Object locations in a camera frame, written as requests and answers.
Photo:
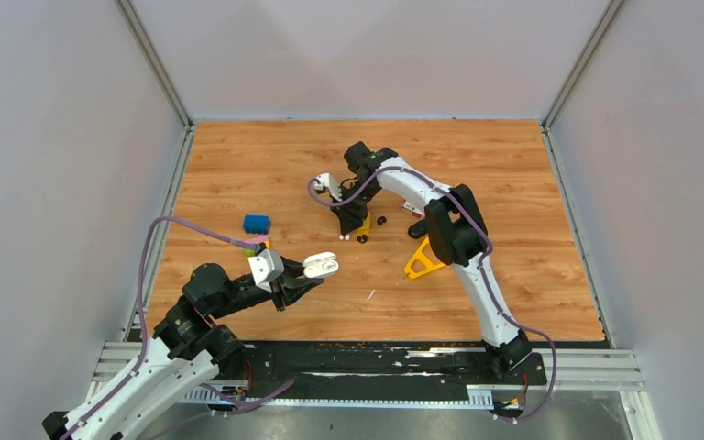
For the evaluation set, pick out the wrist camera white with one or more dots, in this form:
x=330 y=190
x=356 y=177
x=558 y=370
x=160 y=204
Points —
x=265 y=268
x=325 y=183

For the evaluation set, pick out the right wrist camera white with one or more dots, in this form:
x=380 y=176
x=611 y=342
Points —
x=325 y=183

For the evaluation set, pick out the white earbud charging case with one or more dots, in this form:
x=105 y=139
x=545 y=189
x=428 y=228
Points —
x=320 y=265

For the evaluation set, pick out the pink picture card block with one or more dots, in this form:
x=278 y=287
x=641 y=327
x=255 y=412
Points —
x=414 y=210

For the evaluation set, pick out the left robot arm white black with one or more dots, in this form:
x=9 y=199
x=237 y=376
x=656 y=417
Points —
x=188 y=346

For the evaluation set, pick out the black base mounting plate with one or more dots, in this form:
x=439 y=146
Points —
x=372 y=369

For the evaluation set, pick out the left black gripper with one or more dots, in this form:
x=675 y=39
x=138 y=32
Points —
x=291 y=294

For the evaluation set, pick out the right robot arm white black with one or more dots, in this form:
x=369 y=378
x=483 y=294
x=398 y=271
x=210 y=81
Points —
x=455 y=230

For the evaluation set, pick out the black earbud charging case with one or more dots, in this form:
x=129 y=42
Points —
x=418 y=230

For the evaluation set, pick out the white slotted cable duct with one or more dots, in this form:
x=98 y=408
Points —
x=469 y=398

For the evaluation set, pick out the blue toy brick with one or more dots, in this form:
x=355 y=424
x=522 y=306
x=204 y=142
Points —
x=256 y=224

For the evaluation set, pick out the yellow triangular toy frame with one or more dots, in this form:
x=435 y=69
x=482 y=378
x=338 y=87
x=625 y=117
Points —
x=421 y=263

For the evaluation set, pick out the yellow traffic light block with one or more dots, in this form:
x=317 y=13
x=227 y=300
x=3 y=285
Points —
x=364 y=230

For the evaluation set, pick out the pink green orange brick stack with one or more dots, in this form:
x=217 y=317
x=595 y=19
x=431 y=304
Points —
x=258 y=241

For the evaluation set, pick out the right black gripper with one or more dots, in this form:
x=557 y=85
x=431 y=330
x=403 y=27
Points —
x=350 y=218

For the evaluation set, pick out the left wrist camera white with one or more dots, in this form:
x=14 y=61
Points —
x=265 y=268

